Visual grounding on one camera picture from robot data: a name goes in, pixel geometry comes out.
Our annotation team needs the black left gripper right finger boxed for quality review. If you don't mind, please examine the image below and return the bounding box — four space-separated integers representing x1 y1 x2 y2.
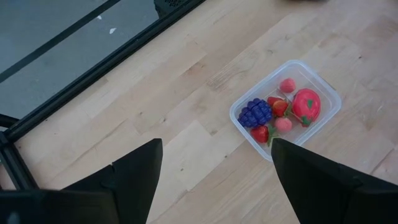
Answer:
271 137 398 224

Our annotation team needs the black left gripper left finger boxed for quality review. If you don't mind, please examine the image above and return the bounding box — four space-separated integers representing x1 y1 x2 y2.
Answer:
0 138 164 224

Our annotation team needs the large red toy tomato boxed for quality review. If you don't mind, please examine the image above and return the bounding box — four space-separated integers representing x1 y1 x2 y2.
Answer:
291 88 322 128

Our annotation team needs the blue toy grape bunch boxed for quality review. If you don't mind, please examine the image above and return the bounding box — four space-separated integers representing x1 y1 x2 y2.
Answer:
238 98 274 129

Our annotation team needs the red strawberry with large leaves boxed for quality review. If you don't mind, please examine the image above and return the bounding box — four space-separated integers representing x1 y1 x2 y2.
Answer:
250 124 279 147

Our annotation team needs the clear plastic tupperware container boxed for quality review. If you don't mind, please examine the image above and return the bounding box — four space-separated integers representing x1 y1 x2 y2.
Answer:
229 59 342 162

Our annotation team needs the red toy strawberry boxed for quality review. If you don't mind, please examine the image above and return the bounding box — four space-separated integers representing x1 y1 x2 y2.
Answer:
266 95 282 108
272 99 293 118

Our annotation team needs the black metal table frame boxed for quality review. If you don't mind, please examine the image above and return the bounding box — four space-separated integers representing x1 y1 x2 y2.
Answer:
0 0 206 191

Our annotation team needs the pink toy peach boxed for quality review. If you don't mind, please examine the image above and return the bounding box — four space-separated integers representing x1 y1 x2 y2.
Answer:
279 77 297 94
274 116 294 134

